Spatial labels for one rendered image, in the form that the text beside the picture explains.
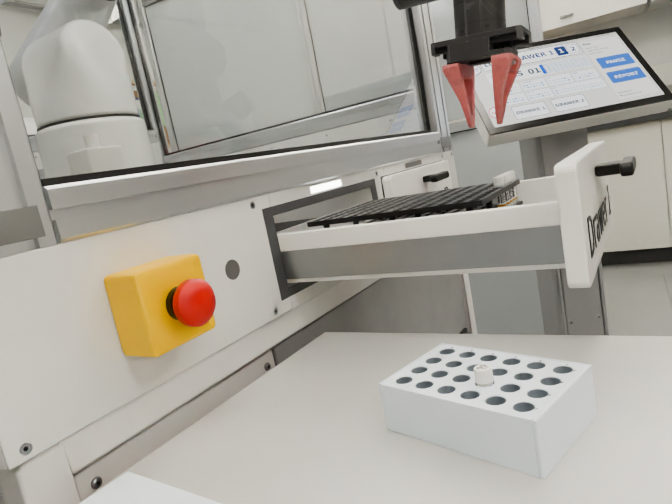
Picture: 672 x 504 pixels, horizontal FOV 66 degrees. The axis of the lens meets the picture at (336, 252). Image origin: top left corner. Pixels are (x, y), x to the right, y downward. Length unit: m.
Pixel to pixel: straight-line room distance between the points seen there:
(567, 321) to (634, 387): 1.26
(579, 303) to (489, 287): 0.79
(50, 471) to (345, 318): 0.45
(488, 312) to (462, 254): 1.96
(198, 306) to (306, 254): 0.21
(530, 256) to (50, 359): 0.41
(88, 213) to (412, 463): 0.32
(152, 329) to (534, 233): 0.34
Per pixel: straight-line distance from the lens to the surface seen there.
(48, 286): 0.45
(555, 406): 0.36
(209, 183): 0.57
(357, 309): 0.81
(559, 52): 1.71
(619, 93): 1.64
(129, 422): 0.51
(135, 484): 0.42
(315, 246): 0.61
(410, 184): 0.94
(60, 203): 0.46
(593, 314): 1.75
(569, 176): 0.48
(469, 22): 0.65
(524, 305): 2.44
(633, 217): 3.64
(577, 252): 0.49
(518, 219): 0.51
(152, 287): 0.44
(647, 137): 3.59
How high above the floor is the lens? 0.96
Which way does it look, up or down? 9 degrees down
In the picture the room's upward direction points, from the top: 11 degrees counter-clockwise
